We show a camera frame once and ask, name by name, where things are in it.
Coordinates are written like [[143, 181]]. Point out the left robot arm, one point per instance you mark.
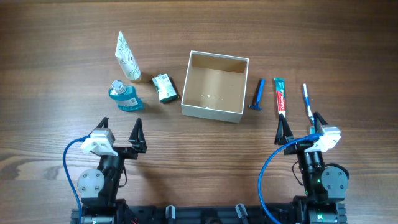
[[99, 186]]

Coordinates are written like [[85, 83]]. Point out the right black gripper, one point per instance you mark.
[[287, 135]]

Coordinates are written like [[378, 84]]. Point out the white leaf-print lotion tube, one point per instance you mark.
[[126, 60]]

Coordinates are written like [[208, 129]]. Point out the blue disposable razor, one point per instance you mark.
[[257, 99]]

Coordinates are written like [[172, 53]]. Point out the blue white toothbrush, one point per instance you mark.
[[307, 102]]

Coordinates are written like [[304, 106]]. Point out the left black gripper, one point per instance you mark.
[[138, 142]]

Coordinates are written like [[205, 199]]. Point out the green white soap packet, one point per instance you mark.
[[165, 88]]

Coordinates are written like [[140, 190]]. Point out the white square cardboard box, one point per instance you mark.
[[215, 86]]

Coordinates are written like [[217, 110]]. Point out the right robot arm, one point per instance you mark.
[[325, 185]]

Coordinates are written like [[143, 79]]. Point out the teal mouthwash bottle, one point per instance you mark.
[[125, 96]]

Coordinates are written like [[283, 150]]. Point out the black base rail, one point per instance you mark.
[[205, 214]]

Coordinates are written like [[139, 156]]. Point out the red green toothpaste tube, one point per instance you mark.
[[280, 94]]

